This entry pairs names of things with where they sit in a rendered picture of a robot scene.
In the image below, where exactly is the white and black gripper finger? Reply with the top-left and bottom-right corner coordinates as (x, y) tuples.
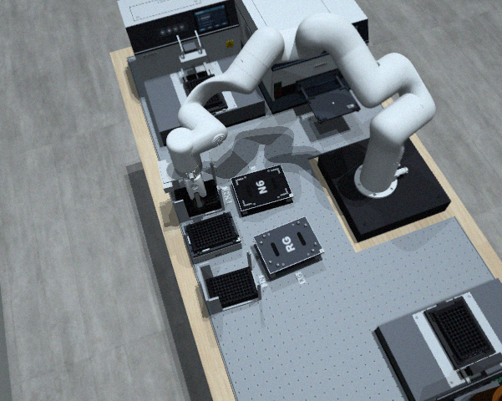
(193, 192), (206, 211)

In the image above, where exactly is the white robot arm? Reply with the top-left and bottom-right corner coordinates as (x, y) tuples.
(157, 13), (436, 199)

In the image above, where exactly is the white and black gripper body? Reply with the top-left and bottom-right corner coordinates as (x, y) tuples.
(183, 169), (206, 200)

